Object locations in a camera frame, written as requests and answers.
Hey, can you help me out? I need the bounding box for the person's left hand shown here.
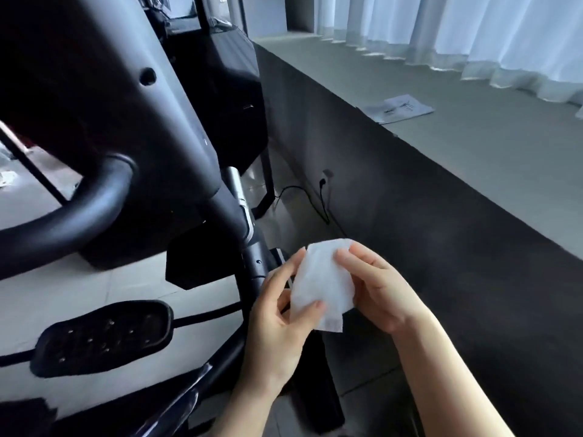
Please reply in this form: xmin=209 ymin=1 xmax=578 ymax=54
xmin=239 ymin=248 xmax=327 ymax=397

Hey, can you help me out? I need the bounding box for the person's right hand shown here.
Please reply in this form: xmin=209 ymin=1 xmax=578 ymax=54
xmin=333 ymin=241 xmax=437 ymax=337

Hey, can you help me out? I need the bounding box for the white wet wipe sheet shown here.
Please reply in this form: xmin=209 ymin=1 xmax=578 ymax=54
xmin=290 ymin=238 xmax=358 ymax=333

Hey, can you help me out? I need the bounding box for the black elliptical machine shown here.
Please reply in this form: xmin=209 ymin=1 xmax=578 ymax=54
xmin=0 ymin=0 xmax=347 ymax=437

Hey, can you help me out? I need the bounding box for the person's right forearm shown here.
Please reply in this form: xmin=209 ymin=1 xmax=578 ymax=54
xmin=394 ymin=309 xmax=516 ymax=437

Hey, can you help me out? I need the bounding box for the white flat paper sheet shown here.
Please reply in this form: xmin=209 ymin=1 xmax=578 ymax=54
xmin=360 ymin=93 xmax=435 ymax=124

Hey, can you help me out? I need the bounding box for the white curtain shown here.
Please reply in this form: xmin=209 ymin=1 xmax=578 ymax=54
xmin=314 ymin=0 xmax=583 ymax=106

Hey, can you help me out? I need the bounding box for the black socket cable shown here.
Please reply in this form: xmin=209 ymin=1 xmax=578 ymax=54
xmin=273 ymin=177 xmax=333 ymax=226

